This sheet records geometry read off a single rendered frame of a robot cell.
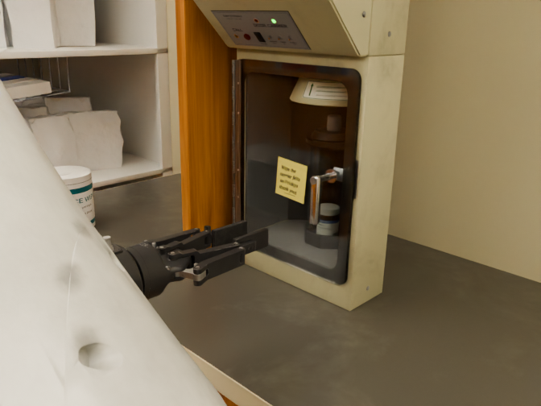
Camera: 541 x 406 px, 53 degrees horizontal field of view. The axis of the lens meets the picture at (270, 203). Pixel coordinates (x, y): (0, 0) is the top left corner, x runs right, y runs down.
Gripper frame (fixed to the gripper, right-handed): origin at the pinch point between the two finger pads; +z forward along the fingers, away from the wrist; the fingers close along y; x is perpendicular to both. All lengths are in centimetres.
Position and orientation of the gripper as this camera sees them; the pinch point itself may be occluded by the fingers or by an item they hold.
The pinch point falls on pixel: (241, 238)
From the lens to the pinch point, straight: 85.6
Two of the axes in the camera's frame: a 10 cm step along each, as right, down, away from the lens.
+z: 7.0, -2.1, 6.9
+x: -0.3, 9.5, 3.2
